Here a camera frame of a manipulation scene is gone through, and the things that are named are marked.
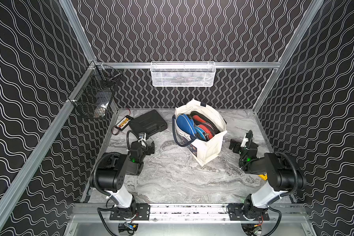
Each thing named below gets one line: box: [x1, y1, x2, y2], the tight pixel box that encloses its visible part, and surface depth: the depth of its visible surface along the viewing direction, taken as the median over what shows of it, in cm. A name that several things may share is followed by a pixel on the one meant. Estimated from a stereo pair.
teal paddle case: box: [193, 125, 207, 142], surface depth 85 cm
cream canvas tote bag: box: [172, 98, 228, 167], surface depth 89 cm
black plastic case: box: [128, 109, 168, 138], surface depth 108 cm
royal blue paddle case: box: [176, 113, 197, 138], surface depth 84 cm
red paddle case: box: [190, 111, 221, 140], surface depth 92 cm
